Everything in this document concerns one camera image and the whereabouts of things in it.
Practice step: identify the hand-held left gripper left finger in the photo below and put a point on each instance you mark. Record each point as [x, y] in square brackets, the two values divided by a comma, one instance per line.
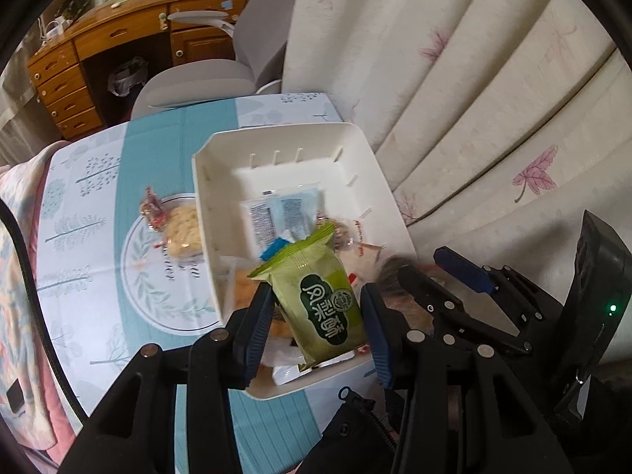
[255, 338]

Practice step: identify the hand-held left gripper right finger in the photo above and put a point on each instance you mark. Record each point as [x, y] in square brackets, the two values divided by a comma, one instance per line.
[377, 343]

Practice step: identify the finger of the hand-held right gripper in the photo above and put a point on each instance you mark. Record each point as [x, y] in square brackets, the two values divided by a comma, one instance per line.
[444, 313]
[464, 269]

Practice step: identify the dark brown snack packet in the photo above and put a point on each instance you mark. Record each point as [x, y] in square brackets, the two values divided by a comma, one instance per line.
[395, 286]

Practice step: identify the green snack packet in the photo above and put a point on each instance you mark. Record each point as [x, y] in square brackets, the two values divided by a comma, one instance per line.
[316, 296]

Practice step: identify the light blue bread packet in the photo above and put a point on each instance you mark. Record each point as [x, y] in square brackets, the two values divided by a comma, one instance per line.
[298, 212]

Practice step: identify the white plastic basket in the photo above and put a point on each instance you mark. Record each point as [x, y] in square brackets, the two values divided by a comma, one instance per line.
[296, 173]

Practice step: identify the orange snack packet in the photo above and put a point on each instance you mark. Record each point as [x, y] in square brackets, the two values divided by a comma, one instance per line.
[247, 289]

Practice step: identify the white red print packet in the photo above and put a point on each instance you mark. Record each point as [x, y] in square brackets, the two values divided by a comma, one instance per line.
[370, 256]

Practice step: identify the blue snack packet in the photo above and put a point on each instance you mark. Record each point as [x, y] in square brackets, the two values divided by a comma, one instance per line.
[274, 249]

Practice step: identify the clear pastry packet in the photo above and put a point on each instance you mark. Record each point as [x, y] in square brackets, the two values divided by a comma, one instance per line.
[183, 232]

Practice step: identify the white leaf print curtain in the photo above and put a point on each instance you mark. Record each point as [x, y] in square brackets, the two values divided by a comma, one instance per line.
[469, 108]

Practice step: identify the red wrapped candy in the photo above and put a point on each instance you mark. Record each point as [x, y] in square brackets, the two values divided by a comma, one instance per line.
[154, 210]

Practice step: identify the blue printed tablecloth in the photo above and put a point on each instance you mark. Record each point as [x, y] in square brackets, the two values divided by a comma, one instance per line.
[98, 237]

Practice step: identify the pink floral quilt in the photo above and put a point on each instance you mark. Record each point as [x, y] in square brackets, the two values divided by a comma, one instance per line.
[19, 276]

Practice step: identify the grey office chair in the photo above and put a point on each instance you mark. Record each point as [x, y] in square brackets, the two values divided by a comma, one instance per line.
[197, 84]

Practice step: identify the wooden desk with drawers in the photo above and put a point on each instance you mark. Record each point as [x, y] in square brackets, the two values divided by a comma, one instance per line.
[123, 29]

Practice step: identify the white charger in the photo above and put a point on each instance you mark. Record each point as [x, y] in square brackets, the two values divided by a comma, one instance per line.
[54, 29]

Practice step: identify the dark camouflage box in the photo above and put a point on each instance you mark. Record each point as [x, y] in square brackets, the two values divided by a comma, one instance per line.
[74, 2]

